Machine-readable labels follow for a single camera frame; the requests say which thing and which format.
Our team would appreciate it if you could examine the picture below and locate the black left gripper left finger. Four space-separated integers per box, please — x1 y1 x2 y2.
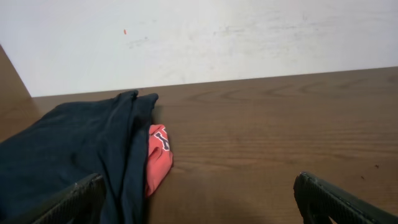
4 174 106 224

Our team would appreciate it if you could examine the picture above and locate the navy blue folded garment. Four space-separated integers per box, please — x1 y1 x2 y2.
1 90 158 223

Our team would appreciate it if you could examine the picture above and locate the red printed garment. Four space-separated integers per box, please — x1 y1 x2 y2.
146 124 174 197

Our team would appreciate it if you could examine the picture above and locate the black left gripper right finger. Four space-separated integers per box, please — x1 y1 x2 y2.
294 172 397 224

